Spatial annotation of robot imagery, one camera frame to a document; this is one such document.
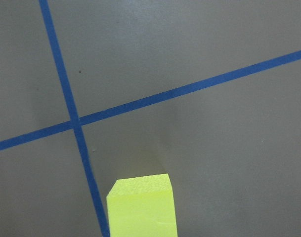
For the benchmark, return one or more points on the yellow foam block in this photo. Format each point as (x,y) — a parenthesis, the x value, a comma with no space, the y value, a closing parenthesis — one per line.
(142,207)

